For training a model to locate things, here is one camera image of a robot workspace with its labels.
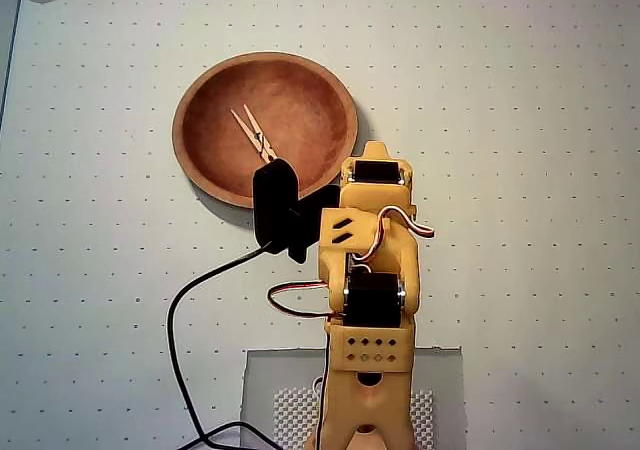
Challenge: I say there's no white red servo wire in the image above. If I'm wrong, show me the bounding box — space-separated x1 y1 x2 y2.
349 207 436 271
268 282 337 321

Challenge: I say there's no white textured anti-slip mat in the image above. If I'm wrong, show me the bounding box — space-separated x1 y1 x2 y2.
272 388 435 450

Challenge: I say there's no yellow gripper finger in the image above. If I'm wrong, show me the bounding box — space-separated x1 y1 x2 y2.
362 141 395 161

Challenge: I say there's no wooden clothespin with metal spring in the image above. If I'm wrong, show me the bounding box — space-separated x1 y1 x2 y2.
229 103 279 164

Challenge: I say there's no black camera cable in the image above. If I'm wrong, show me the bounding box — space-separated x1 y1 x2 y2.
166 242 284 450

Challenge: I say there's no grey base plate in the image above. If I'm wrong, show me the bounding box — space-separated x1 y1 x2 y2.
241 347 466 450

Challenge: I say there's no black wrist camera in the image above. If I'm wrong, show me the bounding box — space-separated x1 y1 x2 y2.
251 158 341 265

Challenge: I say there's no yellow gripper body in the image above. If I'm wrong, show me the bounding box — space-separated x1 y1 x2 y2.
339 157 419 220

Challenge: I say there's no brown wooden bowl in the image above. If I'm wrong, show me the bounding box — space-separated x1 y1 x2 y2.
172 51 360 210

